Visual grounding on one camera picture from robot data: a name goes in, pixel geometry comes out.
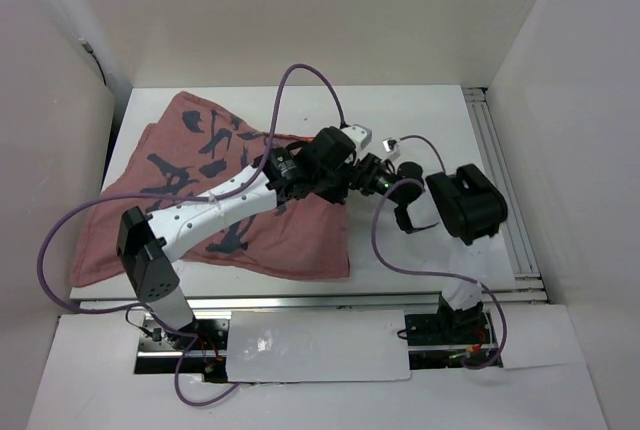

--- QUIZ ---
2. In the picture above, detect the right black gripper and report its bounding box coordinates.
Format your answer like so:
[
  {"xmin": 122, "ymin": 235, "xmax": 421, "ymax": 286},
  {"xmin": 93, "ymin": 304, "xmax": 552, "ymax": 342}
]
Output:
[{"xmin": 348, "ymin": 152, "xmax": 406, "ymax": 205}]

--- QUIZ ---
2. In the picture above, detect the red patterned pillowcase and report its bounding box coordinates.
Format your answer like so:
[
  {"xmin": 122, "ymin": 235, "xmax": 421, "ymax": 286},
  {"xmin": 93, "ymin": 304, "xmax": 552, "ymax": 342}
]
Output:
[{"xmin": 71, "ymin": 91, "xmax": 351, "ymax": 287}]

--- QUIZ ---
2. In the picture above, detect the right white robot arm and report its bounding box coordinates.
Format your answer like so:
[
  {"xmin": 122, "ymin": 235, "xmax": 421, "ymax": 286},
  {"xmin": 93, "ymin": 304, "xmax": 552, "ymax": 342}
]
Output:
[{"xmin": 349, "ymin": 154, "xmax": 508, "ymax": 342}]

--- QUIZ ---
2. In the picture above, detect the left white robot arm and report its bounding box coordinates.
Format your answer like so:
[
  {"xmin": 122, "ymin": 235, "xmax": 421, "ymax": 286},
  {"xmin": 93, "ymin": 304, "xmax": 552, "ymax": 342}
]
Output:
[{"xmin": 117, "ymin": 125, "xmax": 371, "ymax": 349}]

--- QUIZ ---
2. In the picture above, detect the white cover plate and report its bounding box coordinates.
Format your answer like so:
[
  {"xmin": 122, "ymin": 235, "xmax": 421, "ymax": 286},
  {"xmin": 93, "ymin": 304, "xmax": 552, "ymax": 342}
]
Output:
[{"xmin": 226, "ymin": 310, "xmax": 411, "ymax": 383}]

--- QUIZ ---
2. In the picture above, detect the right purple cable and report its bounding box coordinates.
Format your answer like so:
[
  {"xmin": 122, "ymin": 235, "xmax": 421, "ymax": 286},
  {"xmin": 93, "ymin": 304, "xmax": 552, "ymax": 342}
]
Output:
[{"xmin": 372, "ymin": 133, "xmax": 511, "ymax": 371}]

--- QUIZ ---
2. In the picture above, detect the purple cable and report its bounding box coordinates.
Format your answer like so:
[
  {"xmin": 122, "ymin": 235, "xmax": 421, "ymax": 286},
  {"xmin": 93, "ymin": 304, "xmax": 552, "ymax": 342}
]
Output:
[
  {"xmin": 37, "ymin": 63, "xmax": 349, "ymax": 406},
  {"xmin": 372, "ymin": 133, "xmax": 511, "ymax": 371}
]

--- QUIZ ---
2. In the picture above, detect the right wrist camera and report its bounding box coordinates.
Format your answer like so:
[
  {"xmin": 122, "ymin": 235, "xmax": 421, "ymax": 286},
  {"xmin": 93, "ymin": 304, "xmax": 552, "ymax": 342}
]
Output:
[{"xmin": 382, "ymin": 137, "xmax": 400, "ymax": 160}]

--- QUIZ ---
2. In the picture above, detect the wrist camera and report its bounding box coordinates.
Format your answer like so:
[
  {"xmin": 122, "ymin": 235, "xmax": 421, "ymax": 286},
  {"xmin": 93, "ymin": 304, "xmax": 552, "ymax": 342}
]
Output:
[
  {"xmin": 341, "ymin": 125, "xmax": 372, "ymax": 151},
  {"xmin": 382, "ymin": 137, "xmax": 400, "ymax": 160}
]

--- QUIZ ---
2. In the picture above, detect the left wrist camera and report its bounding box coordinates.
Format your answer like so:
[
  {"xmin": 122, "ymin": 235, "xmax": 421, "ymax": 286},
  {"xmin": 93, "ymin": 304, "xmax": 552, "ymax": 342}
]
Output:
[{"xmin": 341, "ymin": 125, "xmax": 372, "ymax": 151}]

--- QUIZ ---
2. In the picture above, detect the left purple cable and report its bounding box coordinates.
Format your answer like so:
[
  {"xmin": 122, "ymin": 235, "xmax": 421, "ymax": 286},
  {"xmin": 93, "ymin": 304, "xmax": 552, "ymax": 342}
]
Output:
[{"xmin": 37, "ymin": 63, "xmax": 349, "ymax": 406}]

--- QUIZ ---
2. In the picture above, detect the right aluminium side rail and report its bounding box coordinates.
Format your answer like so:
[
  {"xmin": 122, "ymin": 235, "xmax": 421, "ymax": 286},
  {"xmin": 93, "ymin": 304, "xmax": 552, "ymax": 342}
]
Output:
[{"xmin": 462, "ymin": 88, "xmax": 544, "ymax": 288}]

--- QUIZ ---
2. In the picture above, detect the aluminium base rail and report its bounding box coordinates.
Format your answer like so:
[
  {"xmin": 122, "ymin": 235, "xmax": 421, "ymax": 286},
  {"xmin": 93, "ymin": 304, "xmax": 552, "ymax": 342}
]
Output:
[{"xmin": 77, "ymin": 292, "xmax": 504, "ymax": 386}]

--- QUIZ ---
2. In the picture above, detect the black wall cable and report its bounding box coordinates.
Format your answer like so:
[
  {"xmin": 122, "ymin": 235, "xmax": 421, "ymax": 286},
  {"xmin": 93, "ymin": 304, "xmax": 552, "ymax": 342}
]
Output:
[{"xmin": 79, "ymin": 37, "xmax": 109, "ymax": 86}]

